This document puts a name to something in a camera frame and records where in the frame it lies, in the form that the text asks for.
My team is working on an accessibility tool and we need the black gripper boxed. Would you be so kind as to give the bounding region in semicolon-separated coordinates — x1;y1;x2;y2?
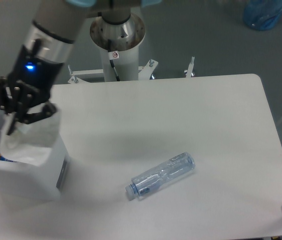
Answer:
0;46;63;135

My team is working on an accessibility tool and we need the clear plastic bottle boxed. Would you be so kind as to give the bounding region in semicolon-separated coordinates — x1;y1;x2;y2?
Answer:
125;152;195;200

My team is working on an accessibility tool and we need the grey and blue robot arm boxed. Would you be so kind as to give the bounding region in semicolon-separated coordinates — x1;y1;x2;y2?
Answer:
0;0;155;135

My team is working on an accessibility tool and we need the white trash can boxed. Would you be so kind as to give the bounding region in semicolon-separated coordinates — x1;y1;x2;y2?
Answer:
0;111;70;200

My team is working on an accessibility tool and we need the blue snack packet in bin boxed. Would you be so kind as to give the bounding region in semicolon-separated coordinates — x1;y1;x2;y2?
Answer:
0;155;15;163

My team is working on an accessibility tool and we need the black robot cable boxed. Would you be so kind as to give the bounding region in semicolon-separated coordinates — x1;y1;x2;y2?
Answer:
107;39;121;82

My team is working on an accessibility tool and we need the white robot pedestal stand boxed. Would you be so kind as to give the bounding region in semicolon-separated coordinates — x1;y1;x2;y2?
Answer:
67;11;196;85

